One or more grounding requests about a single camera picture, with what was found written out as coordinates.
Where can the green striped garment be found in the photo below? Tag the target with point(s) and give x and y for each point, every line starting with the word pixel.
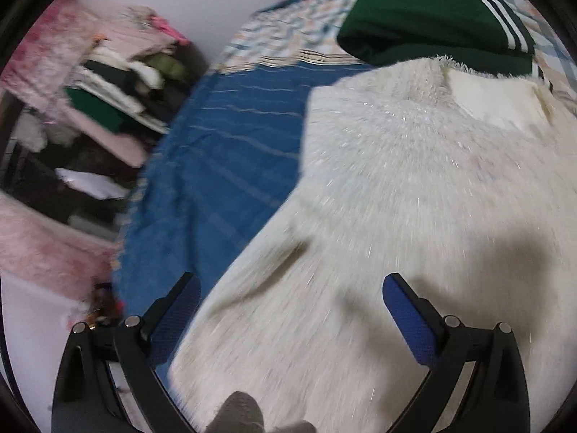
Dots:
pixel 428 22

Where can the shelf of folded clothes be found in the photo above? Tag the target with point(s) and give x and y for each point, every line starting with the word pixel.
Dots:
pixel 121 94

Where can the pink fluffy cloth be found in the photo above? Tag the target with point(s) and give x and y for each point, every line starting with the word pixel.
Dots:
pixel 49 248

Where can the plaid bed sheet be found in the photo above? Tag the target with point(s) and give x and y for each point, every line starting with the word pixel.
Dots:
pixel 297 31

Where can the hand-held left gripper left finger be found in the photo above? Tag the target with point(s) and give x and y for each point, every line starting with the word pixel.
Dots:
pixel 178 311

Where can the blue striped blanket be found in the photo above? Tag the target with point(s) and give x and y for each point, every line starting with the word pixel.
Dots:
pixel 216 167

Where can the white fluffy sweater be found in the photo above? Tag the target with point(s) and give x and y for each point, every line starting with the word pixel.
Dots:
pixel 383 216

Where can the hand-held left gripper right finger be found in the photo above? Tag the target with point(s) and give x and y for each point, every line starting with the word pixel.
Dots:
pixel 412 320

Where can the pink floral curtain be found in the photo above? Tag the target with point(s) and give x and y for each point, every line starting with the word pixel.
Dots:
pixel 40 54

